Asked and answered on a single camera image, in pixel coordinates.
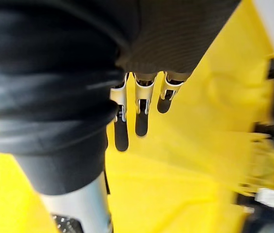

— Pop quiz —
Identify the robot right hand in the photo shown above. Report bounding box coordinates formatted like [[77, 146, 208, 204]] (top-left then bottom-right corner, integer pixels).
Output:
[[0, 0, 241, 233]]

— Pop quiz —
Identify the grey trash can yellow lid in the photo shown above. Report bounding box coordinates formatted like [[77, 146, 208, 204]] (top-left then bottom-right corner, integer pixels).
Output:
[[0, 0, 274, 233]]

